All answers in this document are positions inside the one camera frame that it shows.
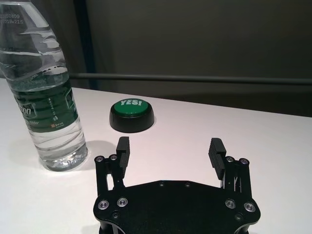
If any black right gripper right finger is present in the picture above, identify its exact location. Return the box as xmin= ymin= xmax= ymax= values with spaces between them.
xmin=208 ymin=137 xmax=252 ymax=194

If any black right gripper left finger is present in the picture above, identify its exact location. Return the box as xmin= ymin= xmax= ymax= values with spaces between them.
xmin=94 ymin=136 xmax=131 ymax=195

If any clear green-label water bottle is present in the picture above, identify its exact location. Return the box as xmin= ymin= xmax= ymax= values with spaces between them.
xmin=0 ymin=0 xmax=89 ymax=172

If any green YES push button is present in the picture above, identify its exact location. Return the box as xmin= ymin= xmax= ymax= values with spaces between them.
xmin=109 ymin=99 xmax=155 ymax=134

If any grey horizontal rail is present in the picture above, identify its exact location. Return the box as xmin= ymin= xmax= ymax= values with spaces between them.
xmin=70 ymin=72 xmax=312 ymax=85

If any blue vertical post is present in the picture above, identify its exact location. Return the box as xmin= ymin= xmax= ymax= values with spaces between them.
xmin=75 ymin=0 xmax=97 ymax=90

